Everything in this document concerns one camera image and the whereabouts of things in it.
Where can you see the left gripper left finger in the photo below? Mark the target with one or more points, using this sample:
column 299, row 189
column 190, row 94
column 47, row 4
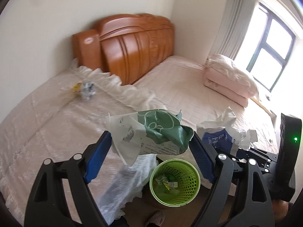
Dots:
column 47, row 204

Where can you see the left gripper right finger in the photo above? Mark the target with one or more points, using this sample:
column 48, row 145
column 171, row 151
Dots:
column 252, row 204

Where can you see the white blue paper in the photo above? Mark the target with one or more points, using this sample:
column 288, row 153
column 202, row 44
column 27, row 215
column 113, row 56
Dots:
column 222, row 134

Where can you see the green white plastic bag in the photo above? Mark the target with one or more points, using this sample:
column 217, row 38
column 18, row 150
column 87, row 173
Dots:
column 155, row 131

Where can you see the green mesh trash bin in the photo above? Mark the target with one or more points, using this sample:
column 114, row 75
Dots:
column 174, row 183

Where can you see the yellow wrapper trash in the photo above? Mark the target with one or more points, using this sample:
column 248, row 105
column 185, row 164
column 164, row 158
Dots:
column 77, row 88

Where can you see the crumpled silver paper trash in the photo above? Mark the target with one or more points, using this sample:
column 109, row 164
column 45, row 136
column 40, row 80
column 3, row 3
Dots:
column 87, row 90

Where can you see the person's right hand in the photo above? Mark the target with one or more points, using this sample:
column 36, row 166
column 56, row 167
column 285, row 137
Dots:
column 280, row 209

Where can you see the folded pink quilt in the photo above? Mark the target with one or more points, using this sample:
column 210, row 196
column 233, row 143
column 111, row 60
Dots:
column 227, row 92

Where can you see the pink slipper foot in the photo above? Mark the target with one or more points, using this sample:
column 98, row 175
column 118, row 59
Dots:
column 156, row 220

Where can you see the dark framed window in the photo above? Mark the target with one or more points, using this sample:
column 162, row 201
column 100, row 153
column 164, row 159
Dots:
column 275, row 43

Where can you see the white frilled pillow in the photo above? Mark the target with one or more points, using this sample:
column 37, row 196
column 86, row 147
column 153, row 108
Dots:
column 222, row 70

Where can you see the bed with pink sheet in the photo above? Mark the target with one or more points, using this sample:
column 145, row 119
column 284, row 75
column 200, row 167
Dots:
column 178, row 83

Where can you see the grey vertical curtain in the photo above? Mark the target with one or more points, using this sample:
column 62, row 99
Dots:
column 233, row 28

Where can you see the wooden headboard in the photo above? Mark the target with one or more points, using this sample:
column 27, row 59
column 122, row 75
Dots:
column 126, row 45

